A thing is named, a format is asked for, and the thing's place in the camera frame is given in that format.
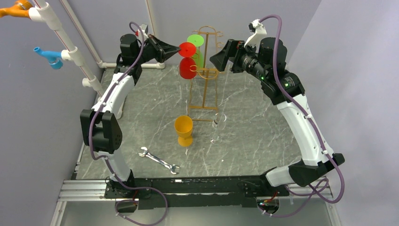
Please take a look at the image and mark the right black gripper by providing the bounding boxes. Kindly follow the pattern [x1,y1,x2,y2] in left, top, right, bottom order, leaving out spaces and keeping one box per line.
[210,39,270,81]

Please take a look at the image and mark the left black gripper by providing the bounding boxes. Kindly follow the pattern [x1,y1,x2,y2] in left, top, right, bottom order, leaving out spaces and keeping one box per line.
[135,34,181,65]

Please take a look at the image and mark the red plastic wine glass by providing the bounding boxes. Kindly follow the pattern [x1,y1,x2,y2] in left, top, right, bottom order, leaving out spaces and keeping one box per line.
[178,42,197,80]

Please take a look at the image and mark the clear wine glass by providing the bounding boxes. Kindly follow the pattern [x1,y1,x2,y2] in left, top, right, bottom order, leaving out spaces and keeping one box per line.
[210,113,227,145]

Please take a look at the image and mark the orange plastic wine glass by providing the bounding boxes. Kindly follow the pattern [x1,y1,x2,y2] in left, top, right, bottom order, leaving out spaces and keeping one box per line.
[174,115,193,147]

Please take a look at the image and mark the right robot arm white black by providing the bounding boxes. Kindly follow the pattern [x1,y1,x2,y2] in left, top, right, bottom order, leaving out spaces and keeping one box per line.
[210,37,345,195]

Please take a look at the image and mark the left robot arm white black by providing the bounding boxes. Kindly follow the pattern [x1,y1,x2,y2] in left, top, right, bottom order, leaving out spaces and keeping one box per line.
[80,34,180,198]

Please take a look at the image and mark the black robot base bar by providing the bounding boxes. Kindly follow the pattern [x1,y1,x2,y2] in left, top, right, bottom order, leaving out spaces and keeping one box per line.
[104,175,289,210]

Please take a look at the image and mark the green plastic wine glass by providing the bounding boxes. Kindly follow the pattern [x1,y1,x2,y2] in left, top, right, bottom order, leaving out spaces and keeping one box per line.
[187,34,204,68]

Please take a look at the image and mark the blue pipe fitting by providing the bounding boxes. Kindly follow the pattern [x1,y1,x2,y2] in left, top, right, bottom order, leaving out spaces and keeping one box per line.
[33,47,64,70]

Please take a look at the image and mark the silver open-end wrench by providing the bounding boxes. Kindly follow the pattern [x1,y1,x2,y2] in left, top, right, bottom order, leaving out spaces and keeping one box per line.
[138,146,180,175]

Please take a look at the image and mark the orange pipe fitting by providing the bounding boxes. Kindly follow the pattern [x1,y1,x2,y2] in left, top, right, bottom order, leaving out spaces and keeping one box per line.
[0,0,33,18]

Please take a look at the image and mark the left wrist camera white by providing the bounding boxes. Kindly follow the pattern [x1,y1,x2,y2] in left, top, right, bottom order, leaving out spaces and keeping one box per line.
[135,24,149,40]

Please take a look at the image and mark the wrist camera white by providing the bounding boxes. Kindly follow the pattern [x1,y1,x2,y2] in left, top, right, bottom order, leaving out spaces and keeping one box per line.
[244,19,267,48]
[135,24,149,40]

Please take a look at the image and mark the gold wire wine glass rack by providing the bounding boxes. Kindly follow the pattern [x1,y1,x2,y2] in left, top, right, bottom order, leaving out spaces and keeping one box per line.
[187,25,223,122]

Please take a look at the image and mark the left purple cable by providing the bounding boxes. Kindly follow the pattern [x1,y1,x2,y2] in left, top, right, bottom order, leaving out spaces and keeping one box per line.
[88,21,169,226]

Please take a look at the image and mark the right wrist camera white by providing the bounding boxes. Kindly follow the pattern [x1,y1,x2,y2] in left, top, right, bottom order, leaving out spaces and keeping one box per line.
[244,19,267,48]

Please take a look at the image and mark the white PVC pipe frame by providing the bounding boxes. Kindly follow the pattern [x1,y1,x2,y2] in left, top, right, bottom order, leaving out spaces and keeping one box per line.
[29,0,166,105]

